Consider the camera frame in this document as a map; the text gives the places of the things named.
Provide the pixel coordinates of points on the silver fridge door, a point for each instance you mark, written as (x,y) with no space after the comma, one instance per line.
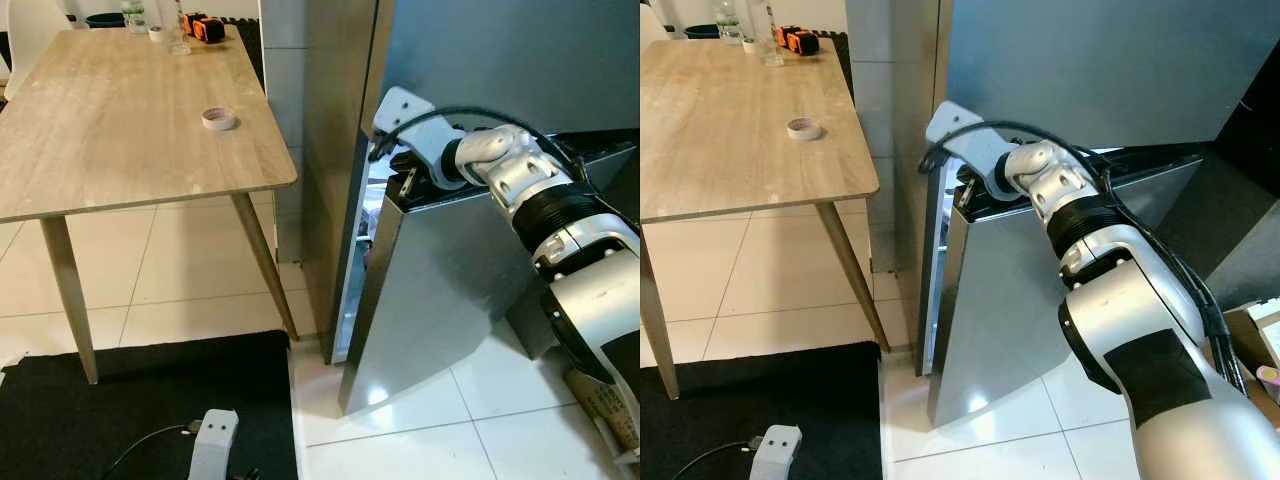
(440,290)
(1010,300)

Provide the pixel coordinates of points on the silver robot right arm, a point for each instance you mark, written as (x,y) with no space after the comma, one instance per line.
(1130,300)
(590,290)

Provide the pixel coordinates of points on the white tape roll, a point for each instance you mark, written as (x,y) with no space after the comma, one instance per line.
(219,120)
(805,129)

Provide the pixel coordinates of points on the orange black device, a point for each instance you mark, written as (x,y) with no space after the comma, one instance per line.
(206,28)
(798,41)

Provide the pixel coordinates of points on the light wooden table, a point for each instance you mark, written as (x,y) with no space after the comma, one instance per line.
(740,130)
(120,120)

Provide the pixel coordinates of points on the clear empty bottle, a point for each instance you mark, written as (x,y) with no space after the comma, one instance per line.
(180,36)
(770,45)

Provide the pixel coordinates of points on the green label water bottle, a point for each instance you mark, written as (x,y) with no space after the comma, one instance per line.
(728,22)
(133,13)

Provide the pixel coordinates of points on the white chair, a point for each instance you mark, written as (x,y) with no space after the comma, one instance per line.
(660,18)
(30,40)

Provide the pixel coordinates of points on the dark blue bowl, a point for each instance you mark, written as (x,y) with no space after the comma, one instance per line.
(104,20)
(702,31)

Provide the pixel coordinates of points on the black floor mat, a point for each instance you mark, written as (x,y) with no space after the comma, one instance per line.
(120,410)
(740,410)

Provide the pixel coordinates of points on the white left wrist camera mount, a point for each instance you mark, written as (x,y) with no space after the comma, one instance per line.
(213,440)
(775,450)

